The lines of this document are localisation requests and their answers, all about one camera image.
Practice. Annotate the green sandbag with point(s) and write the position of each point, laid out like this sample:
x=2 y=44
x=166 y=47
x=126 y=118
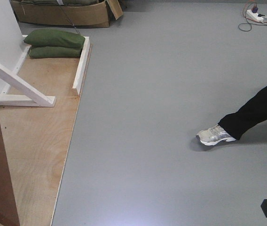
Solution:
x=52 y=37
x=54 y=52

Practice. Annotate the plywood base board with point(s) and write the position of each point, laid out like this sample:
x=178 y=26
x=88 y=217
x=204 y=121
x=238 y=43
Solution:
x=37 y=139

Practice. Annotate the lower green sandbag far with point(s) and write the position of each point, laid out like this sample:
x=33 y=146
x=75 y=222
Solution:
x=54 y=52

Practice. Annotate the open cardboard box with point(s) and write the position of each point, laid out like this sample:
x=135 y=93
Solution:
x=96 y=15

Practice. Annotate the seated person in black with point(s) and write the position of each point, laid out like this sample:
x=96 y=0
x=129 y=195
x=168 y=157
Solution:
x=232 y=126

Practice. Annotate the upper green sandbag far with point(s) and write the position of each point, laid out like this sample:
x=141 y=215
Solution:
x=52 y=37

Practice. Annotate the white wooden door frame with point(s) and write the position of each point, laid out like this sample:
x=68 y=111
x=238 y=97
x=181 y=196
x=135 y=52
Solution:
x=14 y=90

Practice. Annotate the white power strip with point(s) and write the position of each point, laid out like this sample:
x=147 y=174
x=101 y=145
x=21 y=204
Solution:
x=254 y=16

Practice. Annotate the olive sandbags in box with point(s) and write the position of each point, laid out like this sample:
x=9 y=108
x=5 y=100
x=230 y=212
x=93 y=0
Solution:
x=62 y=2

